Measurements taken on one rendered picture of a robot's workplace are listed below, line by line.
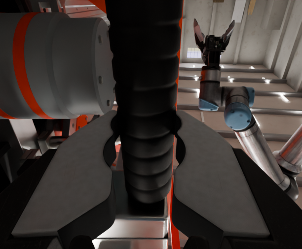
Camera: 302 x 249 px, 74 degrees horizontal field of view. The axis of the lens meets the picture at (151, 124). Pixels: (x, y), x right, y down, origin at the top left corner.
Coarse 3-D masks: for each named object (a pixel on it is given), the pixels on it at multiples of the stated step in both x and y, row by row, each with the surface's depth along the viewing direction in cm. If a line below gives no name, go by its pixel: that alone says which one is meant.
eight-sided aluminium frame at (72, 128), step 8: (32, 0) 44; (40, 0) 44; (48, 0) 44; (56, 0) 43; (64, 0) 46; (32, 8) 44; (40, 8) 45; (56, 8) 44; (64, 8) 47; (48, 120) 50; (56, 120) 52; (64, 120) 50; (72, 120) 51; (48, 128) 50; (56, 128) 52; (64, 128) 50; (72, 128) 51
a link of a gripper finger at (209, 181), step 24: (192, 120) 11; (192, 144) 9; (216, 144) 9; (192, 168) 8; (216, 168) 8; (240, 168) 8; (192, 192) 7; (216, 192) 7; (240, 192) 7; (192, 216) 6; (216, 216) 6; (240, 216) 6; (216, 240) 6
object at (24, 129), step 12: (0, 120) 30; (12, 120) 30; (24, 120) 33; (0, 132) 31; (12, 132) 31; (24, 132) 33; (36, 132) 36; (12, 144) 32; (24, 144) 33; (36, 144) 36; (12, 156) 33; (12, 168) 35; (12, 180) 36
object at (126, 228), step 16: (128, 208) 15; (144, 208) 15; (160, 208) 15; (128, 224) 14; (144, 224) 14; (160, 224) 14; (96, 240) 15; (112, 240) 15; (128, 240) 15; (144, 240) 15; (160, 240) 15
